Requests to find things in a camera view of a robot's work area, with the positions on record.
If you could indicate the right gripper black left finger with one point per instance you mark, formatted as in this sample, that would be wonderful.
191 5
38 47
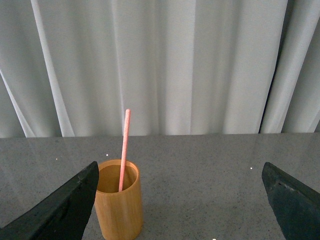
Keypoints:
63 215

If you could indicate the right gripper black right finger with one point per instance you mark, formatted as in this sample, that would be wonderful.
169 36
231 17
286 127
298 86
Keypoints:
295 205

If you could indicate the bamboo chopstick holder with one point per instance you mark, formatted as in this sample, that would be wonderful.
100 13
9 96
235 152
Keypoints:
119 213

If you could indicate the pink chopstick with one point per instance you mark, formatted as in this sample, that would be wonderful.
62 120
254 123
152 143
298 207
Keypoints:
124 148

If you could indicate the white curtain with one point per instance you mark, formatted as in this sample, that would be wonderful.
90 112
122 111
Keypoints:
70 68

